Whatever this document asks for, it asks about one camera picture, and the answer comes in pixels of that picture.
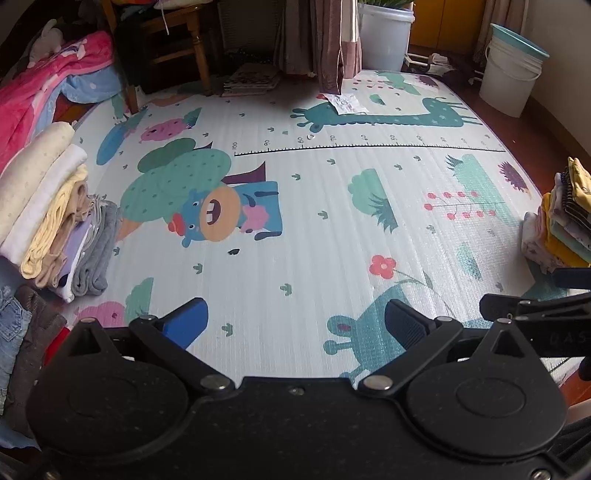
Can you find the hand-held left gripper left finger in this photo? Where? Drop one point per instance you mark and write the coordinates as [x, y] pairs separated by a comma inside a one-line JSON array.
[[189, 323]]

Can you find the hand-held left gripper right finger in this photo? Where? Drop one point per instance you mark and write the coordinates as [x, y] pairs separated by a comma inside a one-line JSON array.
[[406, 323]]

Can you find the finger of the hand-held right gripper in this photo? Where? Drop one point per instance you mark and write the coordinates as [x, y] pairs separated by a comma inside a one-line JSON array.
[[572, 278], [501, 306]]

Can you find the stack of colourful folded clothes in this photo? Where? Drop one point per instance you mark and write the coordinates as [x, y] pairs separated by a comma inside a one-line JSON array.
[[568, 221]]

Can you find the left stack of folded clothes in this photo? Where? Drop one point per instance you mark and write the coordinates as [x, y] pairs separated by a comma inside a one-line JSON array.
[[51, 194]]

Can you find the grey folded garment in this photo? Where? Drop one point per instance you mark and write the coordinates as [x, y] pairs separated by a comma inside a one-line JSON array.
[[94, 258]]

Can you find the red garment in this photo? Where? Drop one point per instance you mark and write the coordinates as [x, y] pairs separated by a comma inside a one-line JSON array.
[[57, 341]]

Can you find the lavender folded garment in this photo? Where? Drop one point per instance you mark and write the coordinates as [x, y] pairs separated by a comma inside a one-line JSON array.
[[74, 251]]

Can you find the beige folded garment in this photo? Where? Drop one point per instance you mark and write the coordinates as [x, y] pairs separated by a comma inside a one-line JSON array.
[[57, 258]]

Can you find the cartoon animal play mat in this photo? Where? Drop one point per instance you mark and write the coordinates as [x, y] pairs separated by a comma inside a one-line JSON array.
[[300, 221]]

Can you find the brown garment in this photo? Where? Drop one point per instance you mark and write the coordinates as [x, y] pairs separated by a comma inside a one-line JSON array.
[[32, 350]]

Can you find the pale yellow folded garment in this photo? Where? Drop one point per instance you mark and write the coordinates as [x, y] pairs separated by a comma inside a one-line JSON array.
[[46, 235]]

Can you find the blue jeans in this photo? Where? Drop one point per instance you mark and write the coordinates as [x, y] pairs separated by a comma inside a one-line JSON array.
[[11, 332]]

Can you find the white bucket with teal rim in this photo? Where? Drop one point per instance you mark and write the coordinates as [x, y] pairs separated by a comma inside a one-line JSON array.
[[508, 78]]

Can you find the printed paper sheet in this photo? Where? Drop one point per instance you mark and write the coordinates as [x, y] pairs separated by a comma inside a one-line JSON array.
[[344, 102]]

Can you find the stack of magazines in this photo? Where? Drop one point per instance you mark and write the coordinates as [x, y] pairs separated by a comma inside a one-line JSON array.
[[251, 78]]

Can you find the light blue dotted cloth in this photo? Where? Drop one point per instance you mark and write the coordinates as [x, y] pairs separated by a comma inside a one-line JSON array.
[[90, 87]]

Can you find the white low rack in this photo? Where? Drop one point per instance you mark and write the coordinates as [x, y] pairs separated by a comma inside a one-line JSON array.
[[425, 60]]

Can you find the beige curtain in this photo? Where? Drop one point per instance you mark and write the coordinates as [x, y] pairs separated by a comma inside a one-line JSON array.
[[503, 18]]

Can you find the wooden chair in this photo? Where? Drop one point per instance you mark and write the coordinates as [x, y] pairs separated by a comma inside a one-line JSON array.
[[184, 50]]

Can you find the black cloth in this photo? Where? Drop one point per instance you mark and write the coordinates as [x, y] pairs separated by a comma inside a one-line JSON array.
[[131, 55]]

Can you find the pink blanket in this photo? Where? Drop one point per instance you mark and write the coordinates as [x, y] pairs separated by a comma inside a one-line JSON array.
[[41, 87]]

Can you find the plain white bucket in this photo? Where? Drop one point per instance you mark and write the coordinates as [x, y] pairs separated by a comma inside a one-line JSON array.
[[385, 41]]

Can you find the orange wooden cabinet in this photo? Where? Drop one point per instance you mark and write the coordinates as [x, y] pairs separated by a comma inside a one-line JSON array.
[[443, 23]]

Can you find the pink brown curtain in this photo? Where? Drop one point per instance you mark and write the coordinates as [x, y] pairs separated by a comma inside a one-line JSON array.
[[332, 46]]

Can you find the dark woven basket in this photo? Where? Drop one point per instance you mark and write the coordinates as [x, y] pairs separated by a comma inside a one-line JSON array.
[[249, 27]]

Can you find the grey plush toy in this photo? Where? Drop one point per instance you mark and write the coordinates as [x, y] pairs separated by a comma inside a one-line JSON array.
[[46, 41]]

